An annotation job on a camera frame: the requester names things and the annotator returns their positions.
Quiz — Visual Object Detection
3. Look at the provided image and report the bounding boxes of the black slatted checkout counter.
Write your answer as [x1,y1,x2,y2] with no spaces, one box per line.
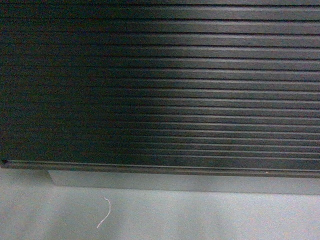
[0,0,320,195]

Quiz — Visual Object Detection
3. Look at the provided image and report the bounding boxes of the white string scrap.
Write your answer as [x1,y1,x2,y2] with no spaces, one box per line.
[96,196,112,229]

